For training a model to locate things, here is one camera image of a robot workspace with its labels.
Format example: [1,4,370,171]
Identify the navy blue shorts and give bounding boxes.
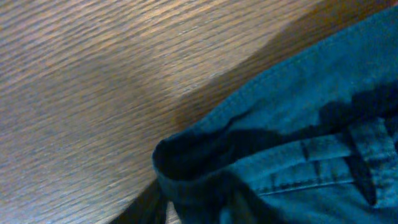
[114,7,397,224]

